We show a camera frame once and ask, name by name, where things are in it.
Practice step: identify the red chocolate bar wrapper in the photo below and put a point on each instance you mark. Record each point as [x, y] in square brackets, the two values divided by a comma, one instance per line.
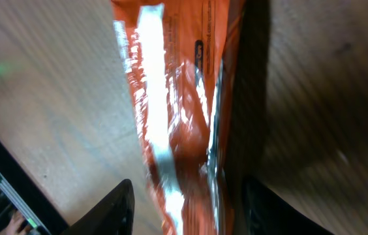
[180, 58]

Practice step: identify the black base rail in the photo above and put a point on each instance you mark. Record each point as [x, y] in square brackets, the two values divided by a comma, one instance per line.
[27, 198]

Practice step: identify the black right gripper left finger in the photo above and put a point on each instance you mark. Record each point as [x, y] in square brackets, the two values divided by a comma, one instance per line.
[113, 215]

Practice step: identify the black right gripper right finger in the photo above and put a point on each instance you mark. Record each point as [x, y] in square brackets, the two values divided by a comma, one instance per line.
[268, 214]

